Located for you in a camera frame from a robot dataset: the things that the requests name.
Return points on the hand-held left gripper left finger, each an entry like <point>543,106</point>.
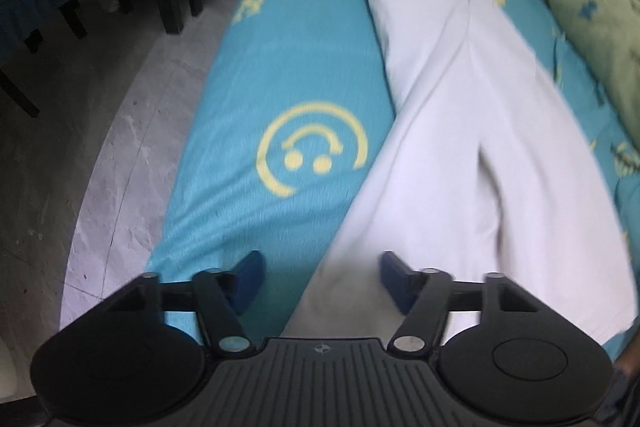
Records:
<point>248,276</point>

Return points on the green blanket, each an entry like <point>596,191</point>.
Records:
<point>590,22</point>

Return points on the blue smiley print bedsheet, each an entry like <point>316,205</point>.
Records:
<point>300,57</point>

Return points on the white pants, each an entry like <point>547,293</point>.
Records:
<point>475,107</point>

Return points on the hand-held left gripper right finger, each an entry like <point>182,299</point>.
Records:
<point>394,279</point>

